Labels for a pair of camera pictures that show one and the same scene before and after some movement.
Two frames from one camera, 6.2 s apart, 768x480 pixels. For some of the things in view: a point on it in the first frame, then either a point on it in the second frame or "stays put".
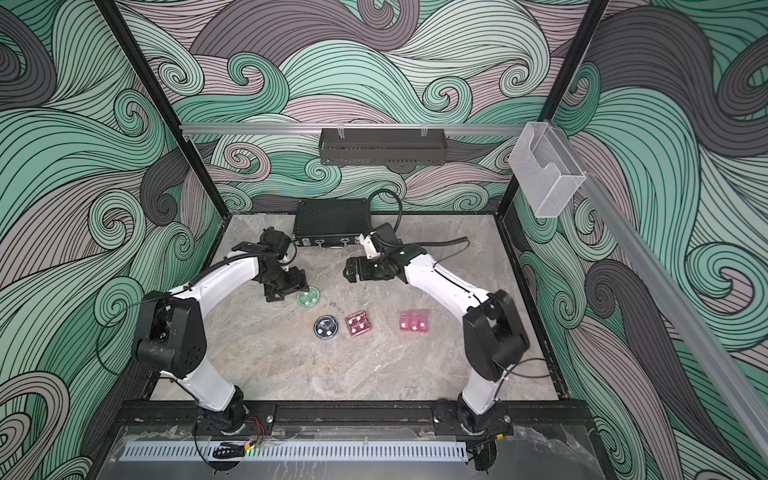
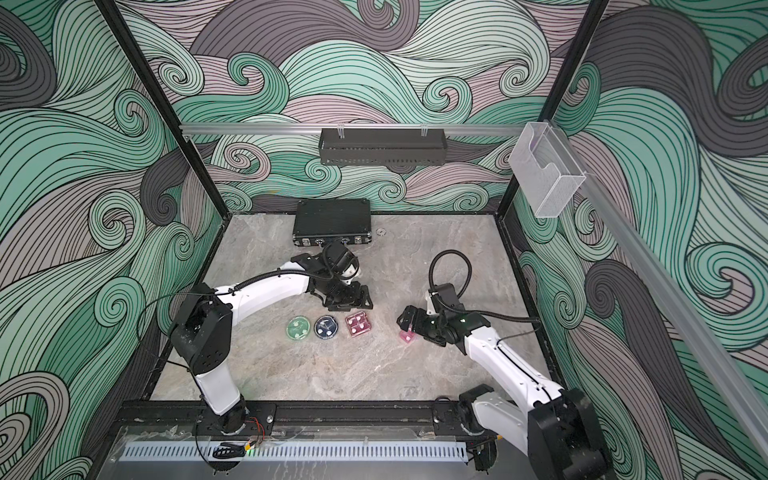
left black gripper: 299,283 -> 353,301
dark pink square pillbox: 358,323 stays put
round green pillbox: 308,298 -> 298,327
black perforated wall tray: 382,147 stays put
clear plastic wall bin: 545,170 stays put
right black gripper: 364,263 -> 418,326
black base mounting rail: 353,418 stays put
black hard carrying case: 331,222 stays put
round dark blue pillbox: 325,327 stays put
